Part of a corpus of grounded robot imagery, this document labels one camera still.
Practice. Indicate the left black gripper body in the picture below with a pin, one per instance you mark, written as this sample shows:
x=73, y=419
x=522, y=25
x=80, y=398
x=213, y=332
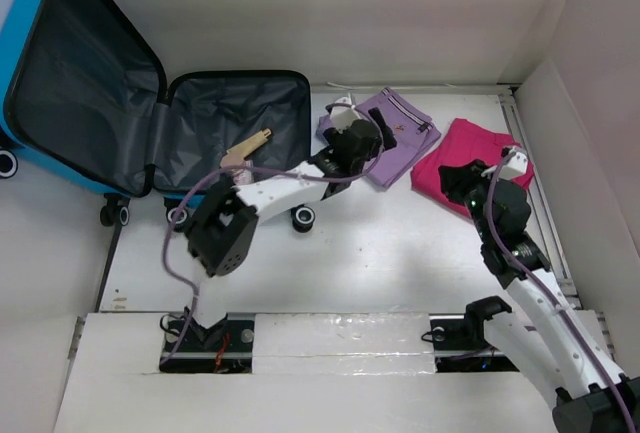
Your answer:
x=375, y=149

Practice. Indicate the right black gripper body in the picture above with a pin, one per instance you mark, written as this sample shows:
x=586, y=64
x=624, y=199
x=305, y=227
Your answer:
x=475, y=203

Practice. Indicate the purple shorts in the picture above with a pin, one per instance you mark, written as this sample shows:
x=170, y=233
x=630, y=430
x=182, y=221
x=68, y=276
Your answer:
x=414, y=131

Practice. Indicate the pink shorts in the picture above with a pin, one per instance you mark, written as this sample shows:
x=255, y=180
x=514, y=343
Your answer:
x=463, y=143

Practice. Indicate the blue kids suitcase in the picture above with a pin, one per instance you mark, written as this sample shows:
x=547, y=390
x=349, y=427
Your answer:
x=84, y=96

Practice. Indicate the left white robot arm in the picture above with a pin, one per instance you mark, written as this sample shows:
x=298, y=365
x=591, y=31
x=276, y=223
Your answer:
x=222, y=228

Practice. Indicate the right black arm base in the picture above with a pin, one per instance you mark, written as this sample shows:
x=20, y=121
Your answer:
x=458, y=340

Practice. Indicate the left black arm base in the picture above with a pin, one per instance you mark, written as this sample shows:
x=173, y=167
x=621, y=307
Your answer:
x=225, y=348

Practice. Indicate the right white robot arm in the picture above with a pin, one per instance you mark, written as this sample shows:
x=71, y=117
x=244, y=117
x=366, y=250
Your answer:
x=541, y=333

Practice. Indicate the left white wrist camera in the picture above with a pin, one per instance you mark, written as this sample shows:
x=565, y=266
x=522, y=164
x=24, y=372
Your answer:
x=341, y=113

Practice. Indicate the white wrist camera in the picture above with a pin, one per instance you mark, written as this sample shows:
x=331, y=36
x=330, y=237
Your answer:
x=341, y=113
x=514, y=163

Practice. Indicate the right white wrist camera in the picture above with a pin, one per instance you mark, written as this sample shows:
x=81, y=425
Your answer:
x=514, y=163

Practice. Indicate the white cable tie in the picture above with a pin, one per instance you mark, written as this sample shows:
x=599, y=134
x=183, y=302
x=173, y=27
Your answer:
x=342, y=86

